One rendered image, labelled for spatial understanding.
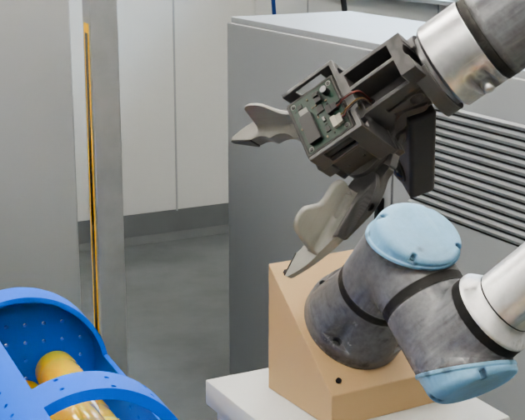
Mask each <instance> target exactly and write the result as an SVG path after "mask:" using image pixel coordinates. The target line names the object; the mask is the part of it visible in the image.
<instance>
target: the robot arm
mask: <svg viewBox="0 0 525 420"><path fill-rule="evenodd" d="M524 69H525V0H458V1H457V2H454V3H452V4H451V5H450V6H448V7H446V8H445V9H444V10H442V11H441V12H440V13H439V14H437V15H436V16H434V17H433V18H431V19H430V20H428V21H427V22H425V23H424V24H423V25H422V26H421V27H419V28H418V29H417V36H414V35H413V36H411V37H410V38H409V39H408V40H406V39H405V38H404V37H403V36H402V35H401V34H399V33H398V32H397V33H396V34H395V35H393V36H392V37H390V38H389V39H388V40H387V41H386V42H384V43H382V44H381V45H380V46H378V47H376V48H375V49H374V50H372V51H371V52H370V53H369V54H367V55H366V56H364V57H363V58H361V59H360V60H358V61H357V62H355V63H354V64H353V65H352V66H351V67H349V68H348V69H346V70H344V69H342V68H341V67H339V66H338V65H337V64H336V63H335V62H334V61H332V60H330V61H329V62H327V63H325V64H324V65H323V66H321V67H320V68H319V69H318V70H316V71H315V72H313V73H312V74H311V75H309V76H308V77H306V78H305V79H303V80H302V81H301V82H300V83H298V84H297V85H296V86H294V87H292V88H291V89H290V90H288V91H287V92H285V93H284V94H283V95H282V98H283V99H285V100H286V101H287V102H289V103H291V104H289V105H288V106H287V109H284V110H279V109H276V108H274V107H269V106H267V105H264V104H261V103H249V104H248V105H246V106H245V108H244V110H245V111H246V113H247V114H248V116H249V117H250V118H251V119H252V120H253V122H252V123H250V124H248V125H247V126H246V127H244V128H243V129H242V130H240V131H239V132H238V133H236V134H235V135H234V136H233V137H232V141H231V142H232V143H234V144H241V145H247V146H253V147H260V145H263V144H264V143H269V142H274V143H282V142H284V141H287V140H290V139H295V140H298V141H299V142H301V143H302V145H303V148H304V150H305V152H306V154H307V157H308V159H309V160H310V162H312V163H314V164H316V166H317V169H318V170H319V171H321V172H322V173H325V174H326V175H328V176H329V177H331V176H333V175H334V174H335V173H336V174H337V175H338V176H339V177H341V178H343V179H345V178H347V177H348V176H350V177H352V178H354V179H353V180H352V181H351V182H350V184H349V185H347V184H346V182H344V181H343V180H342V179H338V180H336V181H334V182H333V183H332V184H331V185H330V187H329V188H328V190H327V191H326V193H325V195H324V196H323V198H322V200H321V201H320V202H318V203H315V204H311V205H307V206H304V207H302V208H301V209H300V210H299V212H298V213H297V216H296V217H295V219H294V222H293V230H294V231H295V233H296V234H297V235H298V236H299V238H300V239H301V241H302V242H303V244H304V245H303V247H302V248H301V249H300V250H299V251H298V252H295V254H294V256H293V258H292V260H291V262H290V263H289V265H288V267H287V270H286V272H285V273H284V276H286V277H288V278H295V277H296V276H297V275H299V274H301V273H303V272H305V271H306V270H308V269H309V268H310V267H312V266H313V265H315V264H316V263H318V262H319V261H321V260H322V259H323V258H325V257H326V256H327V255H328V254H329V253H330V252H332V251H333V250H334V249H335V248H336V247H337V246H338V245H339V244H340V243H341V242H342V241H343V240H347V239H348V238H349V237H350V236H351V235H352V234H353V233H354V232H355V231H356V230H357V229H358V228H359V227H360V226H361V225H362V224H363V223H364V222H365V221H366V220H367V219H368V218H369V217H370V216H371V215H372V214H373V213H374V211H375V210H376V208H377V207H378V205H379V203H380V202H381V200H382V198H383V195H384V193H385V190H386V187H387V184H388V180H389V178H390V177H391V176H392V175H393V173H394V175H395V177H396V178H397V179H398V180H399V181H400V182H401V183H402V185H403V186H404V187H405V189H406V191H407V193H408V195H409V196H410V197H411V198H415V197H417V196H420V195H423V194H424V193H429V192H431V191H432V190H433V189H434V176H435V143H436V111H435V109H434V107H433V105H432V104H434V105H435V107H436V108H437V109H438V110H439V111H440V112H442V113H443V114H444V115H446V116H448V117H450V116H452V115H453V114H454V113H455V112H457V111H458V110H460V109H461V108H463V104H467V105H471V104H472V103H474V102H476V101H477V100H478V99H479V98H481V97H483V96H484V95H486V94H487V93H492V92H493V90H494V88H496V87H498V86H499V85H501V84H502V83H504V82H506V81H507V80H508V79H509V78H512V77H513V76H515V75H516V74H518V73H520V72H521V71H522V70H524ZM320 74H322V75H323V76H324V77H325V79H324V80H323V81H321V82H320V83H319V84H318V85H316V86H315V87H313V88H312V89H310V90H309V91H307V92H306V93H304V94H303V95H302V94H300V93H299V92H297V91H298V90H299V89H300V88H302V87H303V86H305V85H306V84H308V83H309V82H311V81H312V80H313V79H314V78H316V77H317V76H318V75H320ZM461 247H462V243H461V238H460V236H459V234H458V231H457V230H456V228H455V227H454V226H453V225H452V224H451V223H450V222H449V221H448V220H447V219H446V218H445V217H444V216H443V215H442V214H440V213H439V212H436V211H435V210H433V209H430V208H426V207H424V206H423V205H420V204H416V203H410V202H402V203H397V204H393V205H391V206H389V207H386V208H384V209H383V210H382V211H381V212H380V213H379V214H378V215H377V217H376V218H375V219H374V220H373V221H372V222H370V223H369V224H368V226H367V228H366V231H365V233H364V235H363V236H362V238H361V240H360V241H359V243H358V244H357V246H356V247H355V248H354V249H353V251H352V253H351V254H350V256H349V257H348V259H347V261H346V262H345V263H344V264H343V266H342V267H340V268H339V269H337V270H335V271H333V272H331V273H329V274H328V275H327V276H325V277H323V278H322V279H320V280H319V281H318V282H317V283H316V285H315V286H314V287H313V289H312V291H311V292H310V293H309V294H308V296H307V299H306V302H305V306H304V319H305V323H306V326H307V330H308V332H309V333H310V335H311V337H312V339H313V341H314V342H315V343H316V344H317V345H318V346H319V348H320V349H321V350H322V351H323V352H325V353H326V354H327V355H328V356H329V357H330V358H332V359H333V360H335V361H337V362H339V363H341V364H343V365H345V366H348V367H350V368H356V369H375V368H380V367H383V366H385V365H387V364H388V363H390V362H391V361H392V360H393V359H394V358H395V357H396V356H397V355H398V353H399V352H400V351H401V350H402V352H403V354H404V356H405V357H406V359H407V361H408V363H409V364H410V366H411V368H412V370H413V371H414V373H415V378H416V380H418V381H419V382H420V383H421V385H422V387H423V388H424V390H425V392H426V393H427V395H428V396H429V397H430V398H431V399H432V400H433V401H434V402H435V403H441V404H451V403H460V402H462V401H466V400H468V399H471V398H475V397H478V396H480V395H483V394H484V393H488V392H490V391H492V390H493V389H495V388H498V387H500V386H502V385H503V384H504V383H506V382H508V381H509V380H511V379H512V378H513V377H514V376H515V375H516V374H517V373H518V366H517V364H518V363H517V361H516V360H513V357H515V356H516V355H517V354H518V353H520V352H521V351H522V350H523V349H524V348H525V242H524V243H523V244H522V245H521V246H519V247H518V248H517V249H516V250H514V251H513V252H512V253H510V254H509V255H508V256H507V257H505V258H504V259H503V260H502V261H501V262H500V263H499V264H497V265H496V266H495V267H494V268H492V269H491V270H490V271H489V272H487V273H486V274H485V275H478V274H473V273H469V274H466V275H465V276H463V275H462V274H461V272H460V271H459V269H458V267H457V265H456V261H457V260H458V259H459V257H460V252H461V251H460V249H461Z"/></svg>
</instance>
